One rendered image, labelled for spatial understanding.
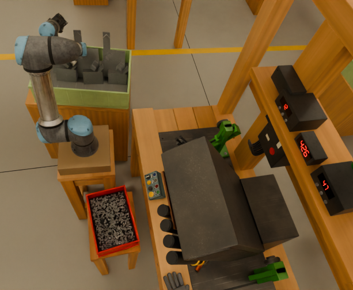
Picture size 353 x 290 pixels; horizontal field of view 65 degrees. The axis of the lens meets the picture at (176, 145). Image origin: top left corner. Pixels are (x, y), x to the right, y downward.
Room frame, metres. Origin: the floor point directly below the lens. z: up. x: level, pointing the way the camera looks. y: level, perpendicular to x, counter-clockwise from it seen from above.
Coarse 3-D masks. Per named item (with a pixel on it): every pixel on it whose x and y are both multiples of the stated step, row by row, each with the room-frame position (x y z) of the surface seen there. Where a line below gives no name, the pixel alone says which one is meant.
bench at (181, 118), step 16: (160, 112) 1.14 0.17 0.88; (176, 112) 1.18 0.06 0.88; (192, 112) 1.22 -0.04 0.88; (208, 112) 1.27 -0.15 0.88; (160, 128) 1.01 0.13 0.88; (176, 128) 1.05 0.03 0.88; (192, 128) 1.09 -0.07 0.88; (240, 176) 0.85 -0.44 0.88; (288, 272) 0.38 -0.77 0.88; (288, 288) 0.30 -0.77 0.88
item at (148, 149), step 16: (144, 112) 1.08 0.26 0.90; (144, 128) 0.96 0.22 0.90; (144, 144) 0.85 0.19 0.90; (160, 144) 0.89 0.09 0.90; (144, 160) 0.75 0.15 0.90; (160, 160) 0.78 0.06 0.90; (144, 176) 0.65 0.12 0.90; (144, 192) 0.59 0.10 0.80; (160, 240) 0.34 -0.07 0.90; (160, 256) 0.26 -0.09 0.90; (160, 272) 0.19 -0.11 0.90; (176, 272) 0.21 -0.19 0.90; (160, 288) 0.13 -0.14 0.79
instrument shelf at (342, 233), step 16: (256, 80) 0.97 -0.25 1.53; (272, 96) 0.90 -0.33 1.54; (272, 112) 0.81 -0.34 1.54; (320, 128) 0.80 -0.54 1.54; (288, 144) 0.67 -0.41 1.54; (336, 144) 0.75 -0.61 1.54; (304, 160) 0.63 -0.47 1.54; (336, 160) 0.67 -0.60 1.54; (352, 160) 0.70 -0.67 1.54; (304, 176) 0.56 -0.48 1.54; (304, 192) 0.51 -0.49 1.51; (320, 208) 0.45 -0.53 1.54; (320, 224) 0.40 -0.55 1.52; (336, 224) 0.41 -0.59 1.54; (352, 224) 0.43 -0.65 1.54; (336, 240) 0.36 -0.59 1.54; (352, 240) 0.37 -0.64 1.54; (336, 256) 0.31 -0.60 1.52; (352, 256) 0.32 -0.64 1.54; (352, 272) 0.27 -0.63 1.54
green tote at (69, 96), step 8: (112, 48) 1.50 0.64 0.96; (128, 56) 1.53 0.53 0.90; (128, 64) 1.53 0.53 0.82; (128, 72) 1.32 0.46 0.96; (128, 80) 1.26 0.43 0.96; (32, 88) 0.97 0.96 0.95; (56, 88) 1.02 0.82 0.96; (64, 88) 1.04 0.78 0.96; (128, 88) 1.19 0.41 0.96; (56, 96) 1.01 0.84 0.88; (64, 96) 1.03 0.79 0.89; (72, 96) 1.04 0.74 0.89; (80, 96) 1.06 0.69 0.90; (88, 96) 1.07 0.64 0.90; (96, 96) 1.09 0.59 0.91; (104, 96) 1.10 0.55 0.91; (112, 96) 1.12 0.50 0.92; (120, 96) 1.13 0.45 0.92; (128, 96) 1.19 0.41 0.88; (64, 104) 1.02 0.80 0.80; (72, 104) 1.03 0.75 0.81; (80, 104) 1.05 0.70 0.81; (88, 104) 1.07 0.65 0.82; (96, 104) 1.09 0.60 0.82; (104, 104) 1.10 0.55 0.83; (112, 104) 1.12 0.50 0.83; (120, 104) 1.13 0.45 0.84; (128, 104) 1.17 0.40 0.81
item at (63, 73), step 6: (54, 66) 1.23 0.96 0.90; (60, 66) 1.23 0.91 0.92; (72, 66) 1.27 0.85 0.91; (54, 72) 1.21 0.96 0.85; (60, 72) 1.19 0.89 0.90; (66, 72) 1.20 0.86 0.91; (72, 72) 1.21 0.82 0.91; (60, 78) 1.17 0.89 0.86; (66, 78) 1.19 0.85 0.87; (72, 78) 1.20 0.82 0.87
